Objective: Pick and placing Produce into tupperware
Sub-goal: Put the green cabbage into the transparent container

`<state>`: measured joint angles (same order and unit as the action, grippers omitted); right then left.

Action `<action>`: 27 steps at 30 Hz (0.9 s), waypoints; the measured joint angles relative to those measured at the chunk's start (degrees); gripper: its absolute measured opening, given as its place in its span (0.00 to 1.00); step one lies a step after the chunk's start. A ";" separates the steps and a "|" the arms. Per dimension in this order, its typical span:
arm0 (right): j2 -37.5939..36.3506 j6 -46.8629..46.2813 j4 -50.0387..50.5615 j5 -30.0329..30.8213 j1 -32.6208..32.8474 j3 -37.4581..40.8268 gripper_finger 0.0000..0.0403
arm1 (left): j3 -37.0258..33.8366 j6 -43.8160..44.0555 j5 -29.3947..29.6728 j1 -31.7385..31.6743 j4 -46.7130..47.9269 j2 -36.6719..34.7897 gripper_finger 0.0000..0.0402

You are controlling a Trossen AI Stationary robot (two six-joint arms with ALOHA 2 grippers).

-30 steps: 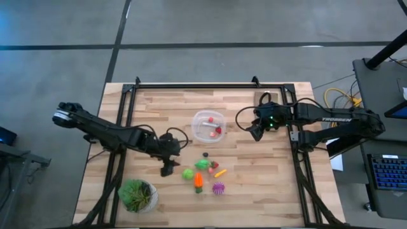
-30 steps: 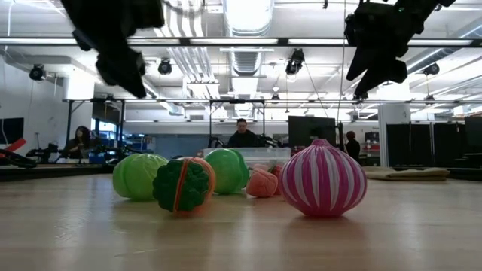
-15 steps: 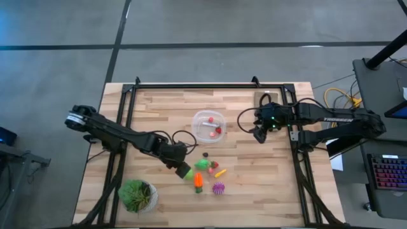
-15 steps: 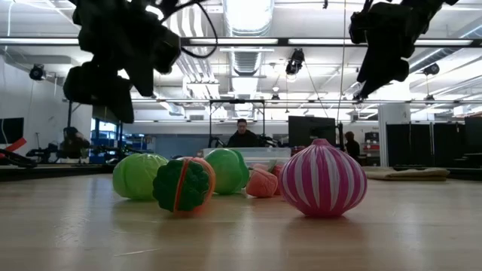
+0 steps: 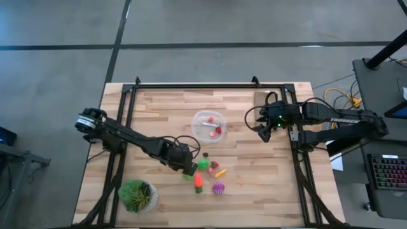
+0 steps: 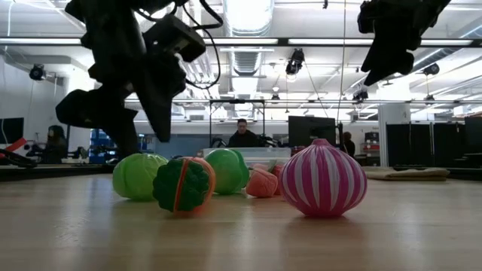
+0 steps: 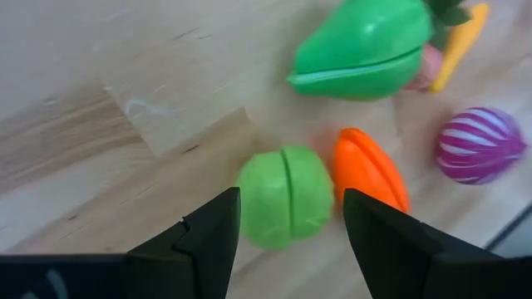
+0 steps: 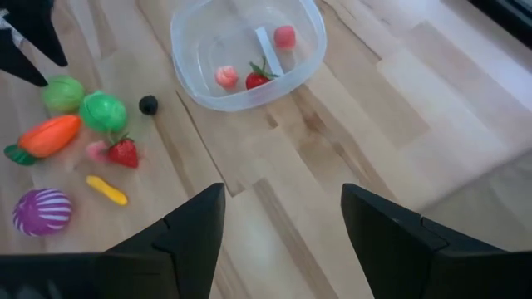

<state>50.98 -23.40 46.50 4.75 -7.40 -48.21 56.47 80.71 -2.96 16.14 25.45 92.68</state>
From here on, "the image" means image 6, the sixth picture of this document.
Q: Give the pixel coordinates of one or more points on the round light green toy cabbage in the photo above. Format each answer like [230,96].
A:
[133,177]

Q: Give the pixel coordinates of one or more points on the black partition wall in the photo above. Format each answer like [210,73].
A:
[425,143]

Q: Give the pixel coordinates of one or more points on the black computer monitor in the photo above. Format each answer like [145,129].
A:
[312,131]

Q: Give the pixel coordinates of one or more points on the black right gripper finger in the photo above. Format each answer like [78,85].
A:
[391,58]

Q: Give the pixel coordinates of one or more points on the orange toy carrot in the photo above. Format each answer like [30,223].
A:
[184,184]

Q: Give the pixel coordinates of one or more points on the black ceiling spotlight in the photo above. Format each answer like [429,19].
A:
[37,72]
[431,69]
[360,95]
[295,62]

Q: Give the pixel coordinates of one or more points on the red and white object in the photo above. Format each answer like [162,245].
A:
[15,146]

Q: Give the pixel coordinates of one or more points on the silver ceiling air duct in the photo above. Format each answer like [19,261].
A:
[246,26]

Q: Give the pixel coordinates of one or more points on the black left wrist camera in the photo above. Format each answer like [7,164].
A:
[173,37]

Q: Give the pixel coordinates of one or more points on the black background rig frame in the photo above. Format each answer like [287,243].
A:
[237,101]

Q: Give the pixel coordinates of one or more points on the small pink toy fruit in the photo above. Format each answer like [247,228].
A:
[261,183]

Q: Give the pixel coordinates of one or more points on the purple striped toy onion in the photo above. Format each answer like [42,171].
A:
[322,178]

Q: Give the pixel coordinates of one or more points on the black wall screen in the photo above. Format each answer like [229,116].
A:
[11,130]

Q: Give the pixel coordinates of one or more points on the red toy strawberry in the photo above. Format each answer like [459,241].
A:
[278,175]

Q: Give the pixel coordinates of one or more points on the large green toy vegetable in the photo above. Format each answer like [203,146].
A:
[227,171]

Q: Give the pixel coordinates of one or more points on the blue storage shelving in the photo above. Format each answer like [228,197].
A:
[99,145]

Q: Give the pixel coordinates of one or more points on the black overhead beam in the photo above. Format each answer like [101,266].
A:
[282,41]

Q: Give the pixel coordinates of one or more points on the white pillar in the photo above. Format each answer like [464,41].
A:
[394,131]

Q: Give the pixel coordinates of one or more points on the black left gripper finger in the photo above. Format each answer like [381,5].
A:
[101,109]
[160,94]

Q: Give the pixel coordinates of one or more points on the person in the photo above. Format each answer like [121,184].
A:
[243,135]
[348,145]
[56,145]

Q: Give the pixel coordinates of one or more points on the clear plastic tupperware container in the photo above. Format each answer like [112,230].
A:
[260,153]

